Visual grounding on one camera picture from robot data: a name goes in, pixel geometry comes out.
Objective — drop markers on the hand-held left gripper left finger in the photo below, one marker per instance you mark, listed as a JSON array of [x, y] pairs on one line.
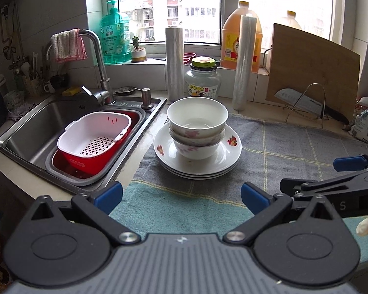
[[110, 197]]

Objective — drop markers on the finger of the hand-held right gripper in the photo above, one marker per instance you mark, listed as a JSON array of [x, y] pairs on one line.
[[349, 163], [340, 182]]

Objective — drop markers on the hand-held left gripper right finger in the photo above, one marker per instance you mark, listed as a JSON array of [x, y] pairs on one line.
[[254, 197]]

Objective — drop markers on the white floral plate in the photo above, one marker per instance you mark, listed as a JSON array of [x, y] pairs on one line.
[[230, 150], [199, 174], [199, 178]]

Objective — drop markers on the white floral bowl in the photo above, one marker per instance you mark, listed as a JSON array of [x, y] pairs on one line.
[[196, 139], [196, 153], [199, 113]]

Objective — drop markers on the person's right hand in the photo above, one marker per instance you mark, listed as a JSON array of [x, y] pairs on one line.
[[365, 226]]

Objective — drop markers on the white food packet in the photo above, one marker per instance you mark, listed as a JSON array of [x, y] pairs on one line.
[[363, 122]]

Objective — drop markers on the red basin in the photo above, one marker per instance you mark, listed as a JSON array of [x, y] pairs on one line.
[[79, 162]]

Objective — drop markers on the grey teal checked cloth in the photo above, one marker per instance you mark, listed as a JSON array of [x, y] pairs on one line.
[[279, 147]]

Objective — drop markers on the white colander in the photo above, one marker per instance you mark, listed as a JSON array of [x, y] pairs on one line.
[[89, 128]]

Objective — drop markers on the steel sink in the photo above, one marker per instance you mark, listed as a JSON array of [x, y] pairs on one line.
[[27, 137]]

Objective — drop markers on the soap dispenser pump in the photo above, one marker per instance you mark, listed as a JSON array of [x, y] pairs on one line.
[[146, 96]]

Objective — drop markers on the bamboo cutting board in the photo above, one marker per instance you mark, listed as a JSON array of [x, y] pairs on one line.
[[309, 58]]

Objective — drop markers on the yellow sponge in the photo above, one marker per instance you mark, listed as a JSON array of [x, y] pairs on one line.
[[71, 91]]

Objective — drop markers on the metal faucet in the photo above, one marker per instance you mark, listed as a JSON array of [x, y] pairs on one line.
[[102, 73]]

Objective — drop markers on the glass jar yellow green lid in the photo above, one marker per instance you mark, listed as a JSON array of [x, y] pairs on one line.
[[202, 82]]

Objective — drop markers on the clear plastic wrap roll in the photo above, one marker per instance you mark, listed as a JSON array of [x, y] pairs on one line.
[[244, 67]]

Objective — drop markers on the utensil holder with utensils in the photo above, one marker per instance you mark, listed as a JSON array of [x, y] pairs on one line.
[[30, 76]]

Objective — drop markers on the small potted plant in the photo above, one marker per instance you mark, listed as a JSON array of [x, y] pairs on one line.
[[138, 55]]

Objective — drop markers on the white plastic bag roll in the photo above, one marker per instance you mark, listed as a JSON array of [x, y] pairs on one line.
[[174, 67]]

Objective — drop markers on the large orange oil bottle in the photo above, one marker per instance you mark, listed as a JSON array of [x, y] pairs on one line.
[[230, 46]]

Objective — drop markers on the oil bottle yellow cap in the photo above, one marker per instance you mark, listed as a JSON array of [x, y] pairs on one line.
[[289, 20]]

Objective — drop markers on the pink dish cloth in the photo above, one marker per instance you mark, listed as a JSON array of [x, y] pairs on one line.
[[69, 47]]

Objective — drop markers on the green detergent bottle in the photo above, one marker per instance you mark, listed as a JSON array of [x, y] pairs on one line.
[[115, 39]]

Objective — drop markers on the window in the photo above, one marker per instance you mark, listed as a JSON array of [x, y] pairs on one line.
[[230, 6]]

